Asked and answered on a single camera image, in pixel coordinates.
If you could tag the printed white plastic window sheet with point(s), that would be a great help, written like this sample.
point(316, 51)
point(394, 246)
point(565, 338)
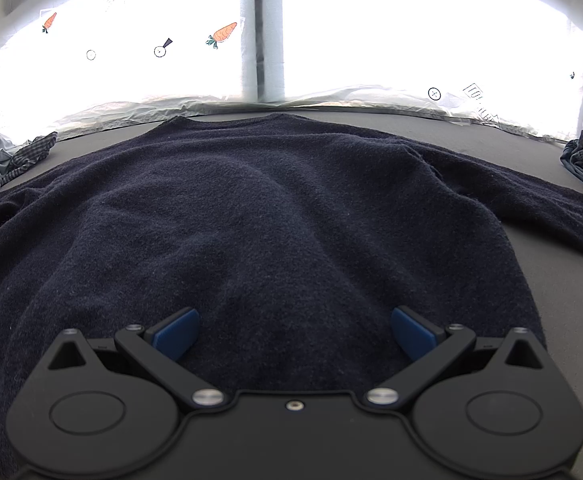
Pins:
point(75, 66)

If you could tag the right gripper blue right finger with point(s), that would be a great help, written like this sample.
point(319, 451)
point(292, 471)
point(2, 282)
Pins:
point(421, 339)

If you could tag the navy blue knit sweater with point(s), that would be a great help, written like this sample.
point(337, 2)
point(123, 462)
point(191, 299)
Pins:
point(294, 239)

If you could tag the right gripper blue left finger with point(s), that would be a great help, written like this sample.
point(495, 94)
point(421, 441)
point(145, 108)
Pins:
point(170, 337)

